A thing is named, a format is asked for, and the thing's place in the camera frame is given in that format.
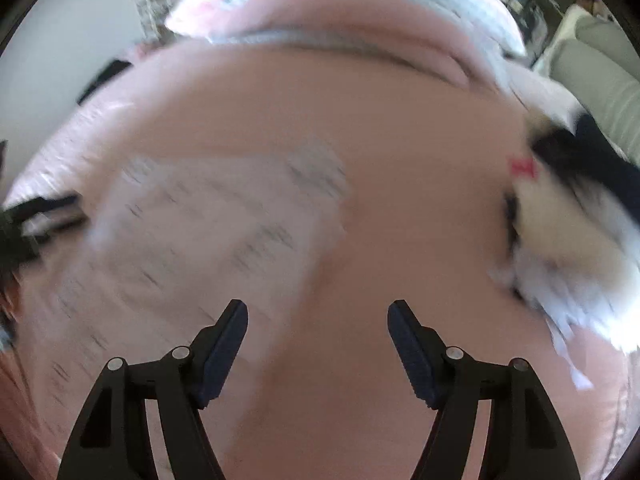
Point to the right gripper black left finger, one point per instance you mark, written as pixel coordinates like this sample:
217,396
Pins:
111,438

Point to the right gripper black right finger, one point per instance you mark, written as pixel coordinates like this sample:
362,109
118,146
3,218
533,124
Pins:
525,437

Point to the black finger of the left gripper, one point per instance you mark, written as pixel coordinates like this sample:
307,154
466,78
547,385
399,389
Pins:
41,228
41,205

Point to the pink cartoon print pajama pants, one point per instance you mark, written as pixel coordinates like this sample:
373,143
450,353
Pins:
172,243

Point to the folded white striped garment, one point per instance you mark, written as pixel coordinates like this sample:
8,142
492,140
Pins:
567,299

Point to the black bag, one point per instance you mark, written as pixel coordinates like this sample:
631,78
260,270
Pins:
108,72

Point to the pink bed sheet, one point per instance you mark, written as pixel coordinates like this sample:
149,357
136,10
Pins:
425,168

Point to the folded cream garment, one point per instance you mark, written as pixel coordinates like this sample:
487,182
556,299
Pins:
547,220

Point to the white shelf rack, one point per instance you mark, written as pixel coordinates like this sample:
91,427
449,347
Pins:
152,15

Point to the folded navy garment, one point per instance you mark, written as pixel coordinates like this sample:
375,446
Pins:
587,153

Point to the light pink pillow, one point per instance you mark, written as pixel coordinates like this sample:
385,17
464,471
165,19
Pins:
544,94

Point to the grey padded headboard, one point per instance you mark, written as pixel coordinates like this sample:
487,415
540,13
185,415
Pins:
594,59

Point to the folded pink checkered duvet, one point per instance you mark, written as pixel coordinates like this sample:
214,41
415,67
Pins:
465,42

